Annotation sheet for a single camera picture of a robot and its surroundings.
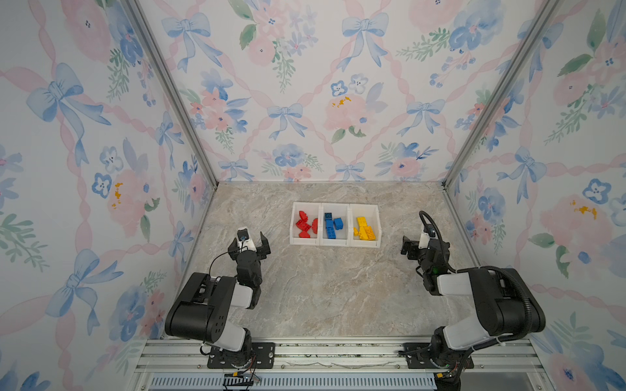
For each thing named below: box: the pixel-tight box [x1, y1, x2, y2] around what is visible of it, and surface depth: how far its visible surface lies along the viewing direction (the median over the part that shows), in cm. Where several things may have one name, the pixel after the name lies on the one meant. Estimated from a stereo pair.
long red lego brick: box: [295, 219, 311, 232], surface depth 105 cm
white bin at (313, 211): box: [289, 202, 322, 246], surface depth 103 cm
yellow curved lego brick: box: [365, 225, 378, 241], surface depth 102 cm
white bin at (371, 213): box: [348, 203, 383, 248], surface depth 102 cm
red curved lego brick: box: [296, 210, 309, 225], surface depth 108 cm
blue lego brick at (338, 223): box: [333, 217, 344, 230], surface depth 105 cm
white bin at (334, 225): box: [319, 202, 350, 247], surface depth 105 cm
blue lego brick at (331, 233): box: [326, 226, 337, 240], surface depth 102 cm
